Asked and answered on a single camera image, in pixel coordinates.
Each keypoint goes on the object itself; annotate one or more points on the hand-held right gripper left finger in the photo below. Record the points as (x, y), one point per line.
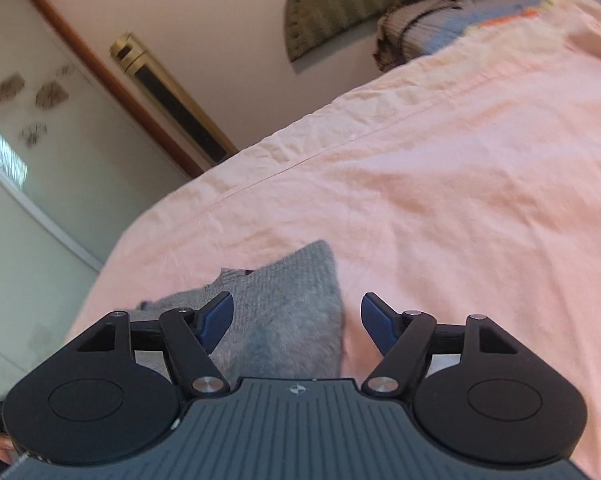
(215, 317)

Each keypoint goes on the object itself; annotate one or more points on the white framed sliding door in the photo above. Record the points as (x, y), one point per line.
(30, 270)

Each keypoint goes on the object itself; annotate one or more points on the pink bed sheet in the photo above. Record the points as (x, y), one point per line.
(430, 185)

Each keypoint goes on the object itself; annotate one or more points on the olive padded headboard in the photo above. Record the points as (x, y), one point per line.
(340, 0)

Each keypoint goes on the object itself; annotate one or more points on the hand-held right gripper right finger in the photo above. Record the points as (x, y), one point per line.
(380, 320)

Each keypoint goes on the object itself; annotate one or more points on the gold tower fan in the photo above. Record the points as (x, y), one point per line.
(175, 105)

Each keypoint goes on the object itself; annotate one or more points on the flower wall sticker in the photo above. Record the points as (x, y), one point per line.
(5, 87)
(52, 95)
(34, 135)

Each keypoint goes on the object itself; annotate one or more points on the brown wooden door frame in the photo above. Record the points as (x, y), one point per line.
(105, 70)

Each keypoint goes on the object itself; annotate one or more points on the grey sweater with navy sleeves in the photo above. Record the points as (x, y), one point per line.
(290, 300)

